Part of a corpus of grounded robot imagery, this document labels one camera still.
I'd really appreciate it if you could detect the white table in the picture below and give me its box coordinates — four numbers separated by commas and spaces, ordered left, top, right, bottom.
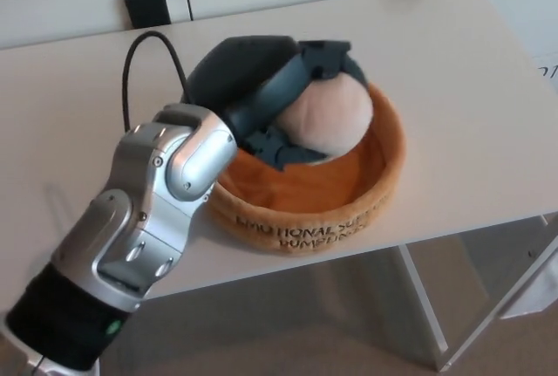
0, 0, 558, 376

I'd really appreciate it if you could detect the pink plush dumpling toy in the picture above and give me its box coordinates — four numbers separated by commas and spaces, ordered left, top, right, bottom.
274, 73, 374, 164

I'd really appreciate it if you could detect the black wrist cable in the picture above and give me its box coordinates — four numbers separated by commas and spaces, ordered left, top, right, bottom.
120, 31, 194, 131

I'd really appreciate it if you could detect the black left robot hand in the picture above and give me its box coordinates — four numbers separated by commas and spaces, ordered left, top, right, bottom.
183, 34, 371, 173

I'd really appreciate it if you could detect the orange round plush basket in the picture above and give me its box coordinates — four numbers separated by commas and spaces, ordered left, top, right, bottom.
208, 80, 408, 256

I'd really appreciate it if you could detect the black cabinet handle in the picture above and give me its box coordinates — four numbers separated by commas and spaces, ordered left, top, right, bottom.
123, 0, 171, 29

